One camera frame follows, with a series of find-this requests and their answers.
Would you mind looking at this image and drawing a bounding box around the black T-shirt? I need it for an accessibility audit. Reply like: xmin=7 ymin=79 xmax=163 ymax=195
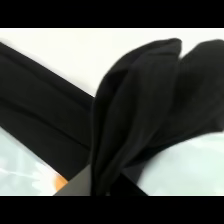
xmin=0 ymin=37 xmax=224 ymax=197

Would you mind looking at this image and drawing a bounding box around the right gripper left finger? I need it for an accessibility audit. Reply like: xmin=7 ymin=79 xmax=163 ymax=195
xmin=54 ymin=164 xmax=93 ymax=197

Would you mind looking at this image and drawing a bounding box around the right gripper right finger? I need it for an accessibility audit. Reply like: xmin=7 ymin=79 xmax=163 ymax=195
xmin=105 ymin=172 xmax=149 ymax=197

